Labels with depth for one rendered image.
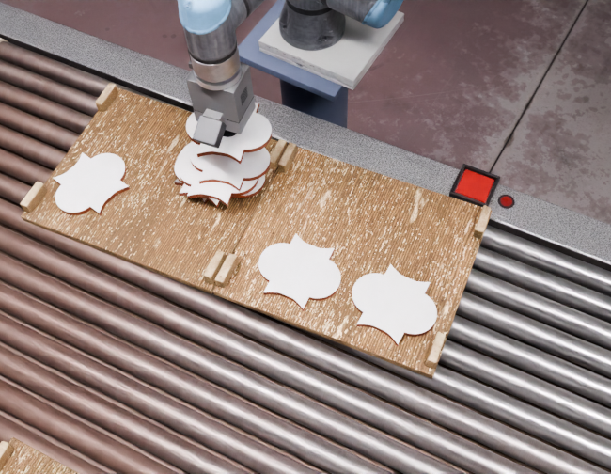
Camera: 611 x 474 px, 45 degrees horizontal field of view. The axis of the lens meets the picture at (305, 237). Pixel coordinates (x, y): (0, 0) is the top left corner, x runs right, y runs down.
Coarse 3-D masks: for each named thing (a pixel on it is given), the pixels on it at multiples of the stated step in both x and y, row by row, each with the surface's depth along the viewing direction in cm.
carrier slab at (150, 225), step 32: (128, 96) 154; (96, 128) 150; (128, 128) 150; (160, 128) 149; (64, 160) 146; (128, 160) 146; (160, 160) 145; (128, 192) 142; (160, 192) 141; (64, 224) 138; (96, 224) 138; (128, 224) 138; (160, 224) 138; (192, 224) 138; (224, 224) 137; (128, 256) 135; (160, 256) 134; (192, 256) 134
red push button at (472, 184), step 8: (464, 176) 142; (472, 176) 142; (480, 176) 142; (464, 184) 141; (472, 184) 141; (480, 184) 141; (488, 184) 141; (456, 192) 140; (464, 192) 140; (472, 192) 140; (480, 192) 140; (488, 192) 140; (480, 200) 139
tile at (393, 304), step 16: (352, 288) 128; (368, 288) 128; (384, 288) 128; (400, 288) 128; (416, 288) 128; (368, 304) 127; (384, 304) 127; (400, 304) 127; (416, 304) 127; (432, 304) 126; (368, 320) 125; (384, 320) 125; (400, 320) 125; (416, 320) 125; (432, 320) 125; (400, 336) 124
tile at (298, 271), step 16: (272, 256) 132; (288, 256) 132; (304, 256) 132; (320, 256) 132; (272, 272) 131; (288, 272) 130; (304, 272) 130; (320, 272) 130; (336, 272) 130; (272, 288) 129; (288, 288) 129; (304, 288) 129; (320, 288) 129; (336, 288) 129; (304, 304) 127
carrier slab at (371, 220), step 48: (288, 192) 140; (336, 192) 140; (384, 192) 140; (432, 192) 139; (288, 240) 135; (336, 240) 135; (384, 240) 134; (432, 240) 134; (480, 240) 134; (240, 288) 130; (432, 288) 129; (336, 336) 125; (384, 336) 125; (432, 336) 125
